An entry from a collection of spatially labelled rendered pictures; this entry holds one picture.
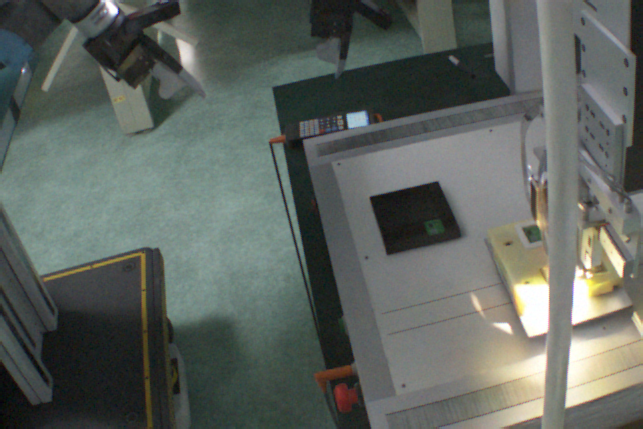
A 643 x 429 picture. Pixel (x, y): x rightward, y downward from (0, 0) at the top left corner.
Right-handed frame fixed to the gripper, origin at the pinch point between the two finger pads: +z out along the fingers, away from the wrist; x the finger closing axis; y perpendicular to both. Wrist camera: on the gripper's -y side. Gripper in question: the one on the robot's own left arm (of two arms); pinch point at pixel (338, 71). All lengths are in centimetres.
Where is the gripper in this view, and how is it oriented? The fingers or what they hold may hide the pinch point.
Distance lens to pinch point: 156.7
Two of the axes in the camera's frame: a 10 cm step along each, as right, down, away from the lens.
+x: 0.7, 6.3, -7.7
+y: -9.9, -0.3, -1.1
